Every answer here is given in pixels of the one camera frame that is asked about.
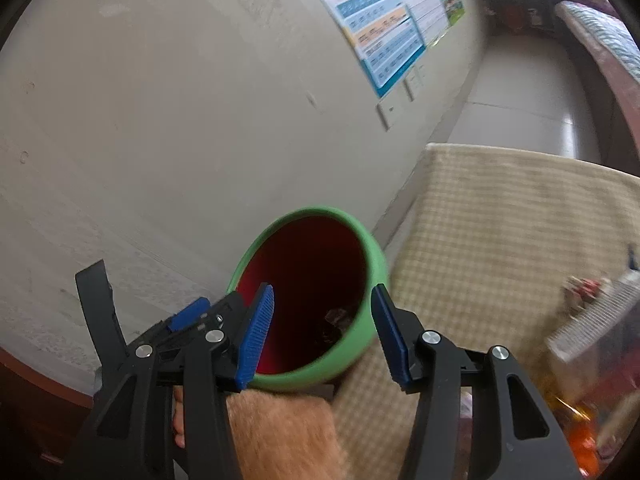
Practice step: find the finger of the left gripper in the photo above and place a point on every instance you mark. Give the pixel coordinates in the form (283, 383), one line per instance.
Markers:
(188, 315)

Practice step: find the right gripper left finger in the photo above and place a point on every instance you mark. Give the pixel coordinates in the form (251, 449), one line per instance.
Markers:
(163, 398)

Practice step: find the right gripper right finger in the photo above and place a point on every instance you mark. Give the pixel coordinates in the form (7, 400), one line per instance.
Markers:
(514, 434)

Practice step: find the orange plastic bag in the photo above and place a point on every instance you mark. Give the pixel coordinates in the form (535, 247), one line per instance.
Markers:
(579, 426)

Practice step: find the pink plastic bag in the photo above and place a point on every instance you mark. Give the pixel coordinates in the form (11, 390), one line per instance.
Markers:
(616, 399)

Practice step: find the red grey paper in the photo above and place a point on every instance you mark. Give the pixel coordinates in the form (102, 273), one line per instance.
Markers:
(579, 293)

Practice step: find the green red trash bin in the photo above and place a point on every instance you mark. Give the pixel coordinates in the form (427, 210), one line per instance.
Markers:
(316, 259)

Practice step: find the orange fuzzy cushion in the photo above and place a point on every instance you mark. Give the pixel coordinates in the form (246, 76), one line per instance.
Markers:
(285, 436)

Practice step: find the beige checked table cloth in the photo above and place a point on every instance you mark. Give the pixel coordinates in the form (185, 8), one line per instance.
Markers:
(497, 233)

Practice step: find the bed with checked quilt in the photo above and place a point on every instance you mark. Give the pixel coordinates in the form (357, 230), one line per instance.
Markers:
(606, 60)

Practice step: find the white wall socket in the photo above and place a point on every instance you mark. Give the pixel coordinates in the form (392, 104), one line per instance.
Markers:
(389, 112)

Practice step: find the blue pinyin wall poster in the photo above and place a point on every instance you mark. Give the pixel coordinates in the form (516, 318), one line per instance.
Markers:
(383, 35)

